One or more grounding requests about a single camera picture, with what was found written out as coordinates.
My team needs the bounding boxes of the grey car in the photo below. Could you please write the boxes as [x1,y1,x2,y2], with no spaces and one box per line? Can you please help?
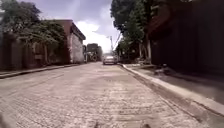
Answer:
[102,54,118,66]

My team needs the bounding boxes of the pole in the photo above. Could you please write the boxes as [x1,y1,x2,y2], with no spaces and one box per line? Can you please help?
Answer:
[107,35,115,53]

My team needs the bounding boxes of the grey paved road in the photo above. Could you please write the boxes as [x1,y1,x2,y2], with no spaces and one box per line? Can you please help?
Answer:
[0,61,214,128]

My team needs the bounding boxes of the red brick building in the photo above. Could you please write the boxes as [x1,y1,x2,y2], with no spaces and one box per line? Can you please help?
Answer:
[53,19,87,65]

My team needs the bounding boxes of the row of trees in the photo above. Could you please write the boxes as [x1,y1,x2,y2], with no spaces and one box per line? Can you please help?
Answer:
[110,0,158,64]

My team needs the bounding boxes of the concrete kerb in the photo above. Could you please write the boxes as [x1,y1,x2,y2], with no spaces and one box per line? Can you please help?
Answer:
[120,63,224,118]

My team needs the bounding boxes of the narrow kerb strip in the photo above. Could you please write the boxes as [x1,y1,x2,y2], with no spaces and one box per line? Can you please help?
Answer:
[0,63,83,80]

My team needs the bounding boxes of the grey stone pavement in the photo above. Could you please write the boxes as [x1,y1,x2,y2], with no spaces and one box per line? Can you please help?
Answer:
[124,63,224,107]

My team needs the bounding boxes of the leafy trees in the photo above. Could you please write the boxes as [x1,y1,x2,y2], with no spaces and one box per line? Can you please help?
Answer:
[0,0,70,51]

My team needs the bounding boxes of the dark wall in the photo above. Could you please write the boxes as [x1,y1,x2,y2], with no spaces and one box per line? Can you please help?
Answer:
[147,0,224,77]

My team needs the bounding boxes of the brown wall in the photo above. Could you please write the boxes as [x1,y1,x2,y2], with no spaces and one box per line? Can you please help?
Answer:
[0,31,69,72]

